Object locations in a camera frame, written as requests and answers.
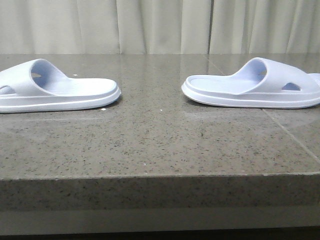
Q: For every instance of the light blue slipper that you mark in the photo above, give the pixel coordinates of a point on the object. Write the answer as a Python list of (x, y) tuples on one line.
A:
[(260, 83), (39, 86)]

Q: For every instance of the beige curtain backdrop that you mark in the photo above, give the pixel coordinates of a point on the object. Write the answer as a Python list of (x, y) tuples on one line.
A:
[(159, 26)]

